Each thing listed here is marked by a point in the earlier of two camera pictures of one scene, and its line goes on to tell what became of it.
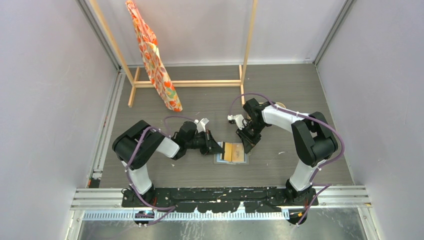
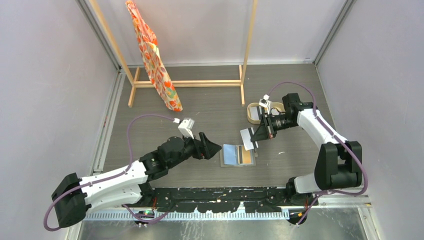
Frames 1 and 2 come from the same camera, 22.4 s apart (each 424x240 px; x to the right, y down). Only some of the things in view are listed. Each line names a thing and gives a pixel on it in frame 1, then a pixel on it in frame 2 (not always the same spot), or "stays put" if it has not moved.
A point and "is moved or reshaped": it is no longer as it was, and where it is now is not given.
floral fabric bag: [158, 75] stays put
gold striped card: [227, 151] → [240, 154]
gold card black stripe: [237, 152] → [247, 156]
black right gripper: [249, 143] → [261, 133]
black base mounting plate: [222, 200] stays put
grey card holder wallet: [217, 158] is moved or reshaped
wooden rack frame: [135, 83] stays put
